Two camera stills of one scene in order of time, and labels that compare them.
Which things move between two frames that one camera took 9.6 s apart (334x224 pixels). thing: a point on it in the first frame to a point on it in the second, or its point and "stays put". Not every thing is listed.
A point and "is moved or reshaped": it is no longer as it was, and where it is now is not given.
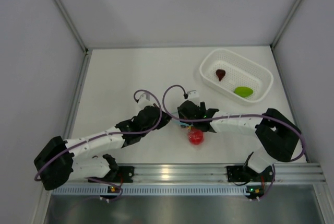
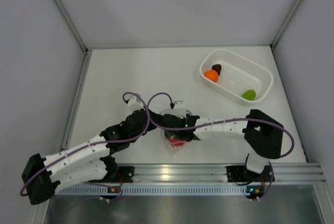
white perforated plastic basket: x=245 y=82 stays put
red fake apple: x=195 y=137 is moved or reshaped
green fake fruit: x=243 y=92 to x=250 y=95
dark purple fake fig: x=220 y=73 to x=217 y=68
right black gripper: x=203 y=106 to x=169 y=135
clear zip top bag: x=194 y=137 is moved or reshaped
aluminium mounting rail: x=202 y=173 stays put
